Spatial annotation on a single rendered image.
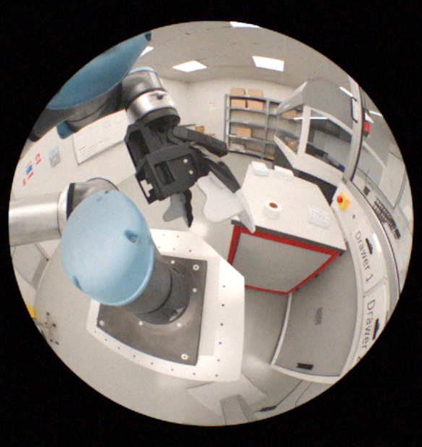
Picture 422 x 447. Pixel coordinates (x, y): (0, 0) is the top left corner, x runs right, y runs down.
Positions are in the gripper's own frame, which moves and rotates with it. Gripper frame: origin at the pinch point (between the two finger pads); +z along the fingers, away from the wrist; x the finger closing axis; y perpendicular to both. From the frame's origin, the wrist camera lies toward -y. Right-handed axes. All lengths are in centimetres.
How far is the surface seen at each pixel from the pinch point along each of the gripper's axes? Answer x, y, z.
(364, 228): 40, -39, 25
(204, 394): -2, 70, 103
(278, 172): -10, -71, 7
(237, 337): 5.2, 11.2, 21.9
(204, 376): 6.5, 24.8, 22.9
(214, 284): -6.0, 3.5, 15.0
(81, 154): -231, 31, -165
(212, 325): -0.3, 12.1, 18.5
